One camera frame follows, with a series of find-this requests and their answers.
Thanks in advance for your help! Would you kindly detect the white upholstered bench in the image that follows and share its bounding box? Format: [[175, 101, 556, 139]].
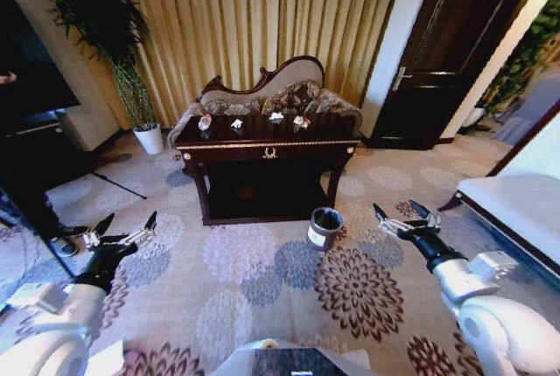
[[438, 174, 560, 281]]

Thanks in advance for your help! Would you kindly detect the black television screen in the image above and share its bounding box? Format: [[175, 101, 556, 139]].
[[0, 0, 82, 119]]

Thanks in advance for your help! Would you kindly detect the white bed with dark frame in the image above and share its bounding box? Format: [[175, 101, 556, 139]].
[[485, 100, 560, 180]]

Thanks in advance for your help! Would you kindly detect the white plant pot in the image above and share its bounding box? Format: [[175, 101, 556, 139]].
[[131, 123, 165, 157]]

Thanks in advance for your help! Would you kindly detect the dark wooden door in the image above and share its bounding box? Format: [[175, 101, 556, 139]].
[[367, 0, 557, 151]]

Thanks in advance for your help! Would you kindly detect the dark wooden console table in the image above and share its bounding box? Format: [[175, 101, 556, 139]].
[[173, 112, 361, 226]]

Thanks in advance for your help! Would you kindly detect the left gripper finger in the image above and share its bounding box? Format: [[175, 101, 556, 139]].
[[127, 211, 158, 248], [82, 212, 116, 250]]

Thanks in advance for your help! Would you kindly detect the grey covered chair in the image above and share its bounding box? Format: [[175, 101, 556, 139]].
[[493, 73, 560, 145]]

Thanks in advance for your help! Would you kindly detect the beige chaise with dark frame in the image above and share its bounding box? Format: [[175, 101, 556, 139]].
[[168, 55, 364, 145]]

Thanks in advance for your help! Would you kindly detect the thin black floor rod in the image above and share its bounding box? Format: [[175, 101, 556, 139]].
[[93, 171, 149, 200]]

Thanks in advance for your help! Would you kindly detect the silver door handle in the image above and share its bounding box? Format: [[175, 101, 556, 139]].
[[390, 66, 414, 92]]

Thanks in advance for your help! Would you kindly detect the small patterned brown cushion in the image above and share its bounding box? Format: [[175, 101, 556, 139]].
[[203, 99, 263, 117]]

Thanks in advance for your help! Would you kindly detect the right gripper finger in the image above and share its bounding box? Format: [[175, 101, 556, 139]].
[[409, 199, 443, 232], [373, 203, 412, 240]]

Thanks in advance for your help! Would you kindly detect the green leafy wall plant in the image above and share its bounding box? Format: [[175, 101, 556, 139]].
[[480, 0, 560, 115]]

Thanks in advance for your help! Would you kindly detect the golden striped curtain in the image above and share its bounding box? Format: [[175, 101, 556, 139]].
[[100, 0, 410, 128]]

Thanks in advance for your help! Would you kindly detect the small brown trash bin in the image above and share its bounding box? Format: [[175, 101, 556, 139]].
[[305, 206, 345, 251]]

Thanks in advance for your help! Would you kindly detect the tall green bamboo plant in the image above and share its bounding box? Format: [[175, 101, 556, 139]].
[[17, 0, 158, 132]]

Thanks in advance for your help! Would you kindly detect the large patterned brown cushion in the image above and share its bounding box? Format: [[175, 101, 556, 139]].
[[261, 80, 327, 115]]

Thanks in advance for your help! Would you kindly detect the person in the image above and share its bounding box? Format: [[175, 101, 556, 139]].
[[0, 122, 91, 259]]

